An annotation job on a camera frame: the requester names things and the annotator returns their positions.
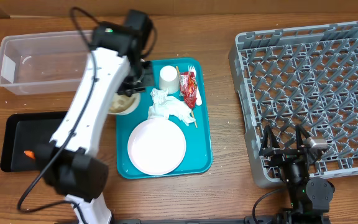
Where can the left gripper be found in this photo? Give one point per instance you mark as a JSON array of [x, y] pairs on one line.
[[125, 89]]

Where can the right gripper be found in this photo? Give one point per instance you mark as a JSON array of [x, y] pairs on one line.
[[281, 154]]

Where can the white bowl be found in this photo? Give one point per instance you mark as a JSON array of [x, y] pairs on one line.
[[123, 105]]

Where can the white napkin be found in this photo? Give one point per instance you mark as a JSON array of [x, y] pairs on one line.
[[165, 105]]

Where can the orange carrot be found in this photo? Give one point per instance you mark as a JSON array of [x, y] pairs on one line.
[[29, 154]]

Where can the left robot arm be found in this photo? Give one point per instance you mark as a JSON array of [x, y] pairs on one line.
[[68, 162]]

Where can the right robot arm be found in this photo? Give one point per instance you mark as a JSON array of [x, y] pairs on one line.
[[310, 197]]

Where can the grey dishwasher rack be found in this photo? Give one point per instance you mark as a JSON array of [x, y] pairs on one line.
[[300, 75]]

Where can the white plastic cup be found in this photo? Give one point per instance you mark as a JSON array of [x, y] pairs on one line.
[[169, 79]]

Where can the red snack wrapper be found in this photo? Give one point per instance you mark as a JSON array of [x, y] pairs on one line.
[[188, 86]]

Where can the teal serving tray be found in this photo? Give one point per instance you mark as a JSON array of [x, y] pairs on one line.
[[198, 157]]

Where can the white plastic fork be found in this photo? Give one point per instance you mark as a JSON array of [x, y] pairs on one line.
[[191, 68]]

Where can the white round plate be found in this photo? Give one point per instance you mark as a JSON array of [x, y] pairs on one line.
[[156, 146]]

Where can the wooden skewer stick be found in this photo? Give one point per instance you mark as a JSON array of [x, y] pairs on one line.
[[191, 112]]

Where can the clear plastic bin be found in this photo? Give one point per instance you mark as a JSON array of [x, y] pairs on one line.
[[41, 63]]

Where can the black plastic tray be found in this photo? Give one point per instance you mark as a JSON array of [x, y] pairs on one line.
[[24, 132]]

